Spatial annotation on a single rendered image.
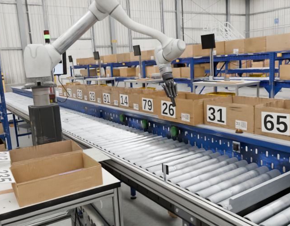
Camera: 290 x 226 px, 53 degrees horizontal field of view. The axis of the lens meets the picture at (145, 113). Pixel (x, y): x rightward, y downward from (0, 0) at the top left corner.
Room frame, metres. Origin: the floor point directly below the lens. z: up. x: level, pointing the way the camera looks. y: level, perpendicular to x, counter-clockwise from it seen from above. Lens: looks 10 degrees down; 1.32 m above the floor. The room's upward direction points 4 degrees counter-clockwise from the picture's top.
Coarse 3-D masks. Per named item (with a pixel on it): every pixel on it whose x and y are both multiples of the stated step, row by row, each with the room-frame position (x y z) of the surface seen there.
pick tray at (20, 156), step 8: (48, 144) 1.81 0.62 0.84; (56, 144) 1.83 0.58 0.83; (64, 144) 1.85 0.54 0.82; (72, 144) 1.84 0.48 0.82; (16, 152) 1.72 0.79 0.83; (24, 152) 1.74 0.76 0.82; (32, 152) 1.76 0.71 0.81; (40, 152) 1.78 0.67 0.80; (48, 152) 1.80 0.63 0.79; (56, 152) 1.82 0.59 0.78; (64, 152) 1.85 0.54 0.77; (72, 152) 1.60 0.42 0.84; (16, 160) 1.71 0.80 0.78; (24, 160) 1.74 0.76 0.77; (32, 160) 1.50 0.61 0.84
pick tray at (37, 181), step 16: (48, 160) 1.49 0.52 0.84; (64, 160) 1.53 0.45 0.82; (80, 160) 1.57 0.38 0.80; (16, 176) 1.40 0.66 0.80; (32, 176) 1.44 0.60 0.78; (48, 176) 1.47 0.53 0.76; (64, 176) 1.25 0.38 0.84; (80, 176) 1.29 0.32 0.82; (96, 176) 1.33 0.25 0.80; (16, 192) 1.19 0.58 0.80; (32, 192) 1.18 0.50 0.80; (48, 192) 1.21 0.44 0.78; (64, 192) 1.25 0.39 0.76
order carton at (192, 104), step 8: (160, 96) 2.17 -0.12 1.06; (176, 96) 2.31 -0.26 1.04; (184, 96) 2.35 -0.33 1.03; (192, 96) 2.30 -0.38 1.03; (200, 96) 2.22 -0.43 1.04; (208, 96) 2.16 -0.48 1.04; (216, 96) 2.09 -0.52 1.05; (160, 104) 2.17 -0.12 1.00; (176, 104) 2.01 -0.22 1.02; (184, 104) 1.95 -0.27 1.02; (192, 104) 1.89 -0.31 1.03; (200, 104) 1.91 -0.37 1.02; (160, 112) 2.17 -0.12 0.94; (176, 112) 2.02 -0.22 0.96; (184, 112) 1.95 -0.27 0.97; (192, 112) 1.89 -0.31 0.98; (200, 112) 1.91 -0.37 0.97; (168, 120) 2.09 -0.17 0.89; (176, 120) 2.02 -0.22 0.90; (192, 120) 1.89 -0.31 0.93; (200, 120) 1.91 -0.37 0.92
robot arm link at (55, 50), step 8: (88, 8) 2.21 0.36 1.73; (96, 8) 2.16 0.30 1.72; (88, 16) 2.18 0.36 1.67; (96, 16) 2.18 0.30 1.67; (104, 16) 2.20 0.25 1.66; (80, 24) 2.17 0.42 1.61; (88, 24) 2.18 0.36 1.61; (64, 32) 2.18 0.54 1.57; (72, 32) 2.16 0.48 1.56; (80, 32) 2.18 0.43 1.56; (56, 40) 2.16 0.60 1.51; (64, 40) 2.15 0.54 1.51; (72, 40) 2.17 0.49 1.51; (48, 48) 2.12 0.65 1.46; (56, 48) 2.14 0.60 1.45; (64, 48) 2.16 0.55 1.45; (56, 56) 2.13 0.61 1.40; (56, 64) 2.16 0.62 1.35
